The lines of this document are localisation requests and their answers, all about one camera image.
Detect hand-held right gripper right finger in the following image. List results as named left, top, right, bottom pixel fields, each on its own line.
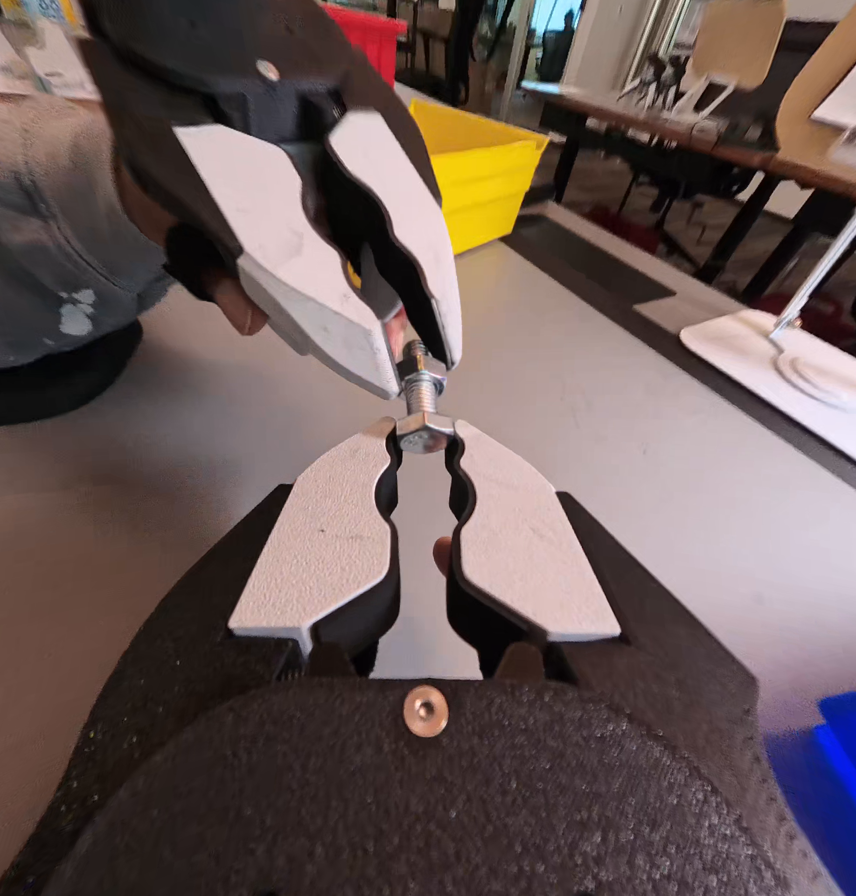
left=445, top=419, right=622, bottom=645

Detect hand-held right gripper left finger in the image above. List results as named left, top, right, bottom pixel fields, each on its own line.
left=227, top=416, right=403, bottom=657

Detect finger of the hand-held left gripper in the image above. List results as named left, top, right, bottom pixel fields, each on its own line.
left=174, top=125, right=403, bottom=403
left=319, top=108, right=465, bottom=373

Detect yellow plastic bin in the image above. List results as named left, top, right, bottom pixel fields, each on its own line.
left=407, top=97, right=552, bottom=257

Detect silver hex nut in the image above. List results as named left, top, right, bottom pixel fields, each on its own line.
left=398, top=353, right=448, bottom=394

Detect large silver bolt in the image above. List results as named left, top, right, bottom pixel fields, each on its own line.
left=396, top=339, right=458, bottom=456

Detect blue plastic bin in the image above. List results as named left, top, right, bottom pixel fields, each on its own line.
left=764, top=686, right=856, bottom=896

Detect person's left forearm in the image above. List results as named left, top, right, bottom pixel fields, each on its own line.
left=0, top=91, right=177, bottom=372

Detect person's left hand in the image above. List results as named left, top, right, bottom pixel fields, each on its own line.
left=211, top=275, right=271, bottom=338

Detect red plastic bin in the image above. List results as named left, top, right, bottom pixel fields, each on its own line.
left=321, top=2, right=409, bottom=91

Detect red tool bag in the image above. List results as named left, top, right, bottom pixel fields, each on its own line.
left=585, top=206, right=664, bottom=255

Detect spare grippers on stand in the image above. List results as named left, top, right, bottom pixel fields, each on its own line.
left=619, top=52, right=688, bottom=110

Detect small wooden document stand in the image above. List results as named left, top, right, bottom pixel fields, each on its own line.
left=669, top=0, right=787, bottom=119

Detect printed instruction sheet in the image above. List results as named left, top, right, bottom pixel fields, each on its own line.
left=812, top=62, right=856, bottom=131

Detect wooden desk with black frame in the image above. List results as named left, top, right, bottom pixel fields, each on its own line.
left=522, top=80, right=856, bottom=302

